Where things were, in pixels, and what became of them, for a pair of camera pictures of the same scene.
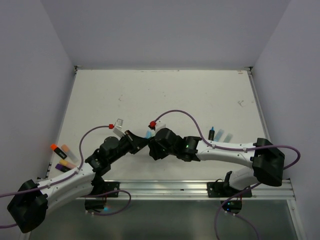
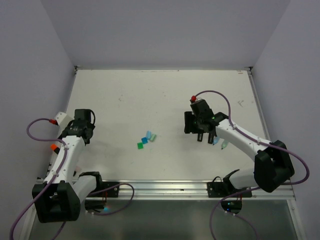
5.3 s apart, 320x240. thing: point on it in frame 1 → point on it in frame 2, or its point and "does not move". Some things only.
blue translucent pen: x=219 y=135 does not move
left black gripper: x=136 y=142 → x=70 y=124
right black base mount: x=224 y=189 does not move
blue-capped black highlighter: x=211 y=134 does not move
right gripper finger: x=153 y=146 → x=190 y=123
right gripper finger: x=157 y=153 → x=200 y=126
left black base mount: x=98 y=203 does not move
